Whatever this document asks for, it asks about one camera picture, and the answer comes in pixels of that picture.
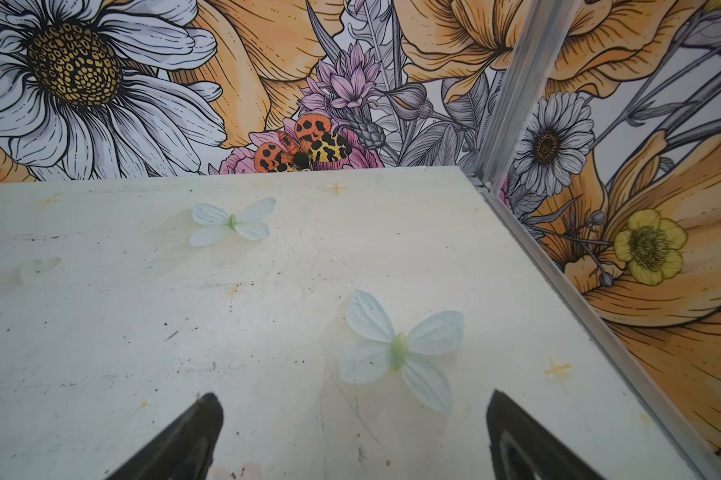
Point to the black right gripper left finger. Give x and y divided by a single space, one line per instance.
183 450

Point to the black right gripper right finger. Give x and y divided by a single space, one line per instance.
523 449

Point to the aluminium table edge rail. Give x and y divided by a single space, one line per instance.
687 441

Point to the vertical aluminium corner post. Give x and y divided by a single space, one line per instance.
545 29

